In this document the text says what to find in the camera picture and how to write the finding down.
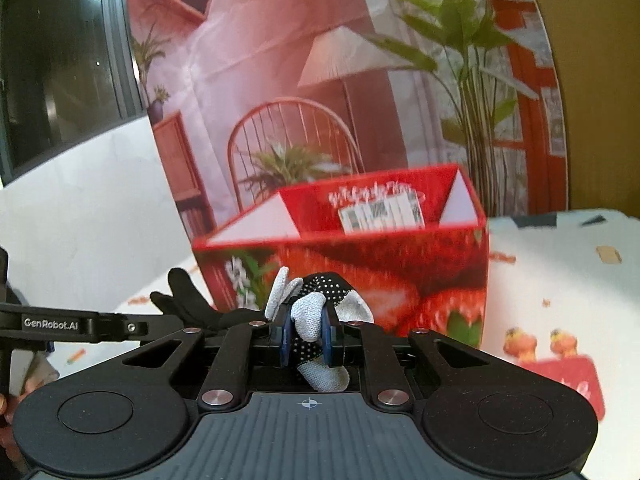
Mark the black and white glove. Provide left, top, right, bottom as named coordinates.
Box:
left=150, top=266, right=374, bottom=393

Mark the printed living room backdrop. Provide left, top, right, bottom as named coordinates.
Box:
left=125, top=0, right=568, bottom=238

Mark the person's hand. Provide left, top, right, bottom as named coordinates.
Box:
left=1, top=394, right=27, bottom=479

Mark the red strawberry cardboard box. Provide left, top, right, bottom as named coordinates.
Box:
left=192, top=165, right=489, bottom=347

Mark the white patterned table cloth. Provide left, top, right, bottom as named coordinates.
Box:
left=49, top=209, right=640, bottom=480

